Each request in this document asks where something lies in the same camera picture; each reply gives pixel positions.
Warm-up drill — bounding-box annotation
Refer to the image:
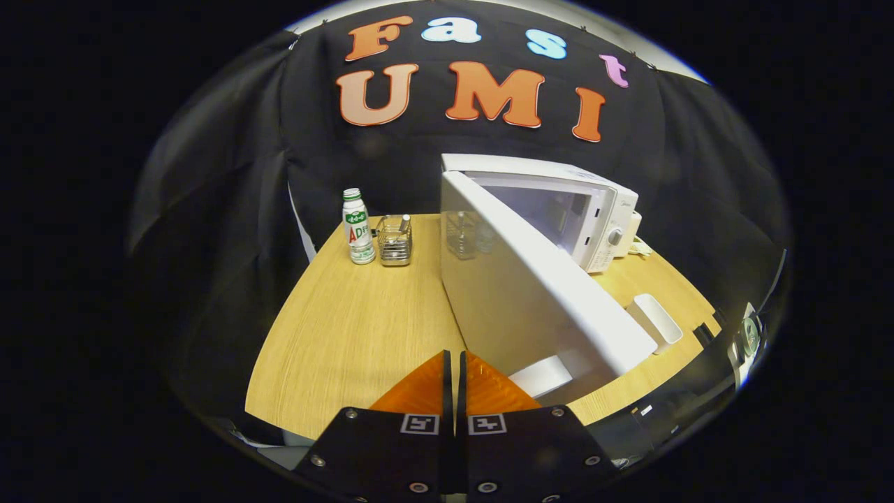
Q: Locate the white microwave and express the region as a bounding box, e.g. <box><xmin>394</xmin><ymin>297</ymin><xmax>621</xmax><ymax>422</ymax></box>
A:
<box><xmin>440</xmin><ymin>153</ymin><xmax>659</xmax><ymax>406</ymax></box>

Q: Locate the metal wire basket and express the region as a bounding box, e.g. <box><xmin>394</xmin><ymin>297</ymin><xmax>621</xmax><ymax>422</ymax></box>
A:
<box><xmin>376</xmin><ymin>214</ymin><xmax>413</xmax><ymax>268</ymax></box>

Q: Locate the white rectangular dish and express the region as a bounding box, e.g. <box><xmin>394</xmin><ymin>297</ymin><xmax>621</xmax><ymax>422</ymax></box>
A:
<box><xmin>625</xmin><ymin>293</ymin><xmax>684</xmax><ymax>355</ymax></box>

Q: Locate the white device with round part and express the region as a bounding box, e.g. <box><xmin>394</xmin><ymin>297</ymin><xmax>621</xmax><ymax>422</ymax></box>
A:
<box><xmin>730</xmin><ymin>302</ymin><xmax>763</xmax><ymax>381</ymax></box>

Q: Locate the white toaster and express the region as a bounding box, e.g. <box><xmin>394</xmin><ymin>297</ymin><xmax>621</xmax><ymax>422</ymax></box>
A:
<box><xmin>615</xmin><ymin>210</ymin><xmax>643</xmax><ymax>256</ymax></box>

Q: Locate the white green drink bottle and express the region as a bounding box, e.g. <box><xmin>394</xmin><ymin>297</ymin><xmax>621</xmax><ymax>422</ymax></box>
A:
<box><xmin>342</xmin><ymin>188</ymin><xmax>376</xmax><ymax>265</ymax></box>

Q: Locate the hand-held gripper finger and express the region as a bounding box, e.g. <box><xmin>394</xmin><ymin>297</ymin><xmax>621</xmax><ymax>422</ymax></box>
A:
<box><xmin>293</xmin><ymin>349</ymin><xmax>455</xmax><ymax>503</ymax></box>
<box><xmin>457</xmin><ymin>351</ymin><xmax>622</xmax><ymax>503</ymax></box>

